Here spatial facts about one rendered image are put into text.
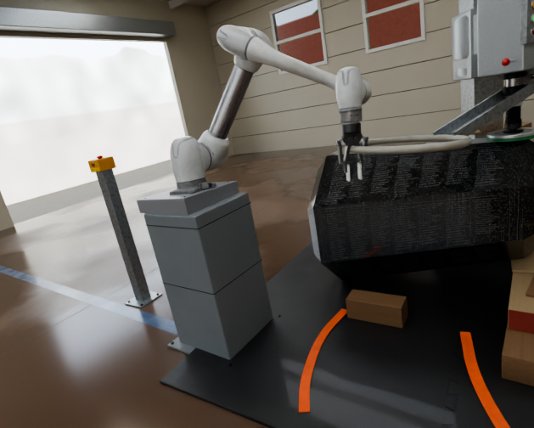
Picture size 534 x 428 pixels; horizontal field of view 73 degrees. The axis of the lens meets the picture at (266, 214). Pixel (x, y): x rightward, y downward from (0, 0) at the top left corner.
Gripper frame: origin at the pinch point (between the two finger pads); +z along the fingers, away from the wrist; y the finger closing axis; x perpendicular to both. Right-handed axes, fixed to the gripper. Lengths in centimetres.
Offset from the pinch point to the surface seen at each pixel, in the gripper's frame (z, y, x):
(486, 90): -27, 123, 86
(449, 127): -12, 51, 13
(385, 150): -9.4, 6.4, -17.4
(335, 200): 23, 5, 47
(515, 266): 59, 83, 8
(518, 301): 63, 64, -17
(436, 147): -9.1, 22.3, -23.9
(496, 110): -18, 68, 6
